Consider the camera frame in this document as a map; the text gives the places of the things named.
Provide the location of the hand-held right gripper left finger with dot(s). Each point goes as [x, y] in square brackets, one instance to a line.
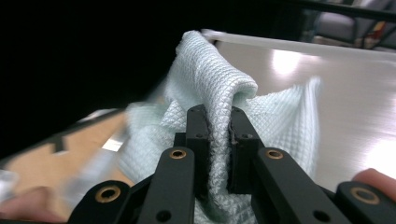
[200, 130]

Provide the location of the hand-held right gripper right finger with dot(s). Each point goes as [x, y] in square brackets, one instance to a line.
[243, 140]

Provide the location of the light blue cloth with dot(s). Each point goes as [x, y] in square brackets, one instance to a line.
[211, 77]

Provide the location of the silver two-tier shelf rack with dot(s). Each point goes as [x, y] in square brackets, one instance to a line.
[342, 109]

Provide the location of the grey chair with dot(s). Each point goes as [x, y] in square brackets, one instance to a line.
[336, 26]

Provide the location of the black metal bar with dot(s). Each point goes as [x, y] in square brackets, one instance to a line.
[358, 12]

